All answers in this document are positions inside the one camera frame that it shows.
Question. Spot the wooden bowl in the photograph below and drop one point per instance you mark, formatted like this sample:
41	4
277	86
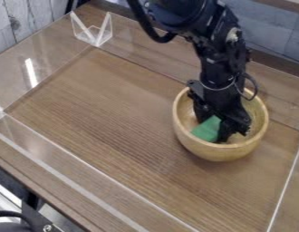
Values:
239	145

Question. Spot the clear acrylic tray wall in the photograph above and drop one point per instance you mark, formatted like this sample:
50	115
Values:
94	199

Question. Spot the clear acrylic corner bracket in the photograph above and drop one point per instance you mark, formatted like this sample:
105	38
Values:
92	35

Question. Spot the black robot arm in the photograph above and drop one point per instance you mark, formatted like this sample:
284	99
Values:
208	25

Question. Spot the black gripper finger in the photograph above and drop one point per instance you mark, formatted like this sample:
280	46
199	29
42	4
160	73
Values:
203	110
231	127

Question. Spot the black metal table clamp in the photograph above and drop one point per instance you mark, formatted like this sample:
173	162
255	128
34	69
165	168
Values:
20	208

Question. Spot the green rectangular block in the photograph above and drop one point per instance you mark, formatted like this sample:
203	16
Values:
207	129

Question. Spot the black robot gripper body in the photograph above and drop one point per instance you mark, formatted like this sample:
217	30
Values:
224	99

